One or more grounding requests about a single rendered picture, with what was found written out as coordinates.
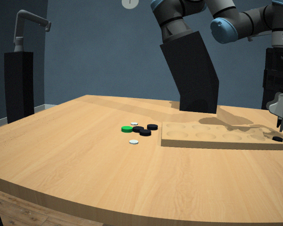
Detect green disc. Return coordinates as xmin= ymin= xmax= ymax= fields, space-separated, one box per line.
xmin=121 ymin=126 xmax=133 ymax=133

